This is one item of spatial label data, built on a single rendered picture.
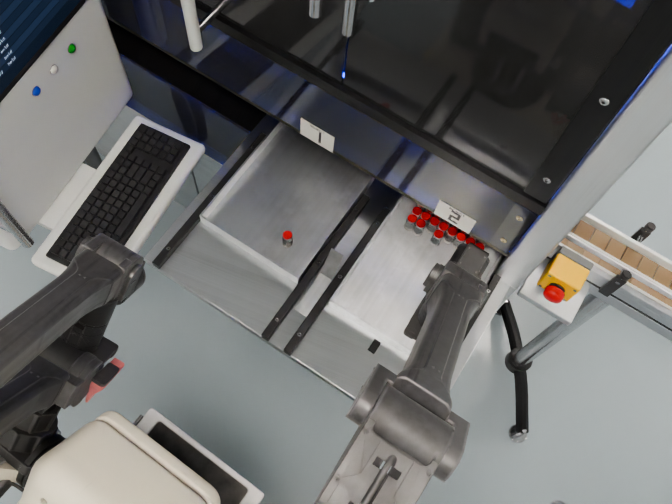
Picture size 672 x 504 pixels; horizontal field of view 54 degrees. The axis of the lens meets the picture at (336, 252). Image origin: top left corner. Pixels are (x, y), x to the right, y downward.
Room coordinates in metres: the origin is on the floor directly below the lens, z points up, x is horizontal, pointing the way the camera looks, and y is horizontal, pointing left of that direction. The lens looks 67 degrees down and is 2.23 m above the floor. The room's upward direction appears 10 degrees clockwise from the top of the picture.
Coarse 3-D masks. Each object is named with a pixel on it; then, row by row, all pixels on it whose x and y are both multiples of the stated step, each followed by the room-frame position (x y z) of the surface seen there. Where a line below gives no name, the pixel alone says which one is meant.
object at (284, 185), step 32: (288, 128) 0.88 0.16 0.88; (256, 160) 0.78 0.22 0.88; (288, 160) 0.80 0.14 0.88; (320, 160) 0.81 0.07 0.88; (224, 192) 0.68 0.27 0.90; (256, 192) 0.70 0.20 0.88; (288, 192) 0.71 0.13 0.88; (320, 192) 0.73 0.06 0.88; (352, 192) 0.74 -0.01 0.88; (224, 224) 0.61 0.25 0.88; (256, 224) 0.62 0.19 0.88; (288, 224) 0.63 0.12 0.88; (320, 224) 0.65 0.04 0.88; (256, 256) 0.54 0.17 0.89; (288, 256) 0.56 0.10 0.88
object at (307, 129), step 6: (300, 126) 0.80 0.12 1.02; (306, 126) 0.80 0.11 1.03; (312, 126) 0.79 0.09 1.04; (300, 132) 0.80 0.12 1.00; (306, 132) 0.80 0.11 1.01; (312, 132) 0.79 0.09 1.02; (318, 132) 0.78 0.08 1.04; (324, 132) 0.78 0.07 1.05; (312, 138) 0.79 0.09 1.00; (318, 138) 0.78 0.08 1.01; (324, 138) 0.78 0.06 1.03; (330, 138) 0.77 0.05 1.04; (318, 144) 0.78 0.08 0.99; (324, 144) 0.78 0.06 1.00; (330, 144) 0.77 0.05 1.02; (330, 150) 0.77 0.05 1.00
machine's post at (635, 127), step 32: (640, 96) 0.59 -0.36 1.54; (608, 128) 0.60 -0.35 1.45; (640, 128) 0.58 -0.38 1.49; (608, 160) 0.58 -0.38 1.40; (576, 192) 0.58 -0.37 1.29; (544, 224) 0.59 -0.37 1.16; (576, 224) 0.57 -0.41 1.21; (512, 256) 0.59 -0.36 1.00; (544, 256) 0.57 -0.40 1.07; (512, 288) 0.57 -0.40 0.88
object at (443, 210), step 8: (440, 200) 0.66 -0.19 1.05; (440, 208) 0.66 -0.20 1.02; (448, 208) 0.65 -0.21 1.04; (440, 216) 0.66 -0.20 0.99; (448, 216) 0.65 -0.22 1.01; (456, 216) 0.65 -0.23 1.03; (464, 216) 0.64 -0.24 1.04; (456, 224) 0.64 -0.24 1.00; (464, 224) 0.64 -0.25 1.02; (472, 224) 0.63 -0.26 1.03
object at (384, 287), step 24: (384, 240) 0.63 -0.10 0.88; (408, 240) 0.64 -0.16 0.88; (360, 264) 0.57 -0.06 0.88; (384, 264) 0.58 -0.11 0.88; (408, 264) 0.59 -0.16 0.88; (432, 264) 0.59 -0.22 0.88; (360, 288) 0.51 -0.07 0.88; (384, 288) 0.52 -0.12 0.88; (408, 288) 0.53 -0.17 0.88; (360, 312) 0.46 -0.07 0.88; (384, 312) 0.47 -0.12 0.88; (408, 312) 0.47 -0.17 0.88; (384, 336) 0.41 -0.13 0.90
